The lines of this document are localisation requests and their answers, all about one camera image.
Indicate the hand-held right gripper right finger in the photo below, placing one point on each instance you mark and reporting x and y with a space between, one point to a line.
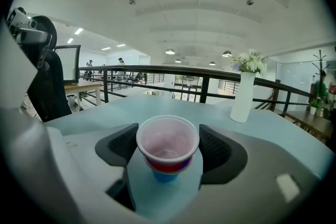
249 178

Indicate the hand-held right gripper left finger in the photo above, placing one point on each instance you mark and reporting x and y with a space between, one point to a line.
84 149

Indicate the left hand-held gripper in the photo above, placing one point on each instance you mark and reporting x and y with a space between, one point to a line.
18 17

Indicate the blue plastic cup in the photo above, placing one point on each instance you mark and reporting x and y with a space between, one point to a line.
165 177

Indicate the red paper cup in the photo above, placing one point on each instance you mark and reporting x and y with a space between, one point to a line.
168 139

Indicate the rectangular ceiling panel light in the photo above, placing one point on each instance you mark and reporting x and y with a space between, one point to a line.
78 31
106 48
70 40
120 45

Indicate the black framed monitor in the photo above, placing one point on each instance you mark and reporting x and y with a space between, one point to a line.
67 63

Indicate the black mesh office chair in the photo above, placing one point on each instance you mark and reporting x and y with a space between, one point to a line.
47 86

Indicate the white ceramic vase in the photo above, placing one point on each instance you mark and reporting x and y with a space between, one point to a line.
242 99

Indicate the dark wooden table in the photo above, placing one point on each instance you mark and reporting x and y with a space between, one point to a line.
315 123

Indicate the small potted plant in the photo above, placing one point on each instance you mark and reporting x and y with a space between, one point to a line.
313 108

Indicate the black metal railing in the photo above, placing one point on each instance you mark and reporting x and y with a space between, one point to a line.
157 68

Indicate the large glass window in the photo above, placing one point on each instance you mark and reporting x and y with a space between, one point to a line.
187 84

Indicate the white flower bouquet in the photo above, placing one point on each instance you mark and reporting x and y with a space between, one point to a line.
249 61

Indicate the black dome pendant lamp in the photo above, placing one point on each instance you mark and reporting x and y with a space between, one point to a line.
212 63
178 61
227 54
170 51

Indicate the dark wooden coat rack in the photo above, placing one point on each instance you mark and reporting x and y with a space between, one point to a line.
320 60

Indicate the wooden desk with white frame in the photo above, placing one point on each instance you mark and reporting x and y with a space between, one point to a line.
84 86

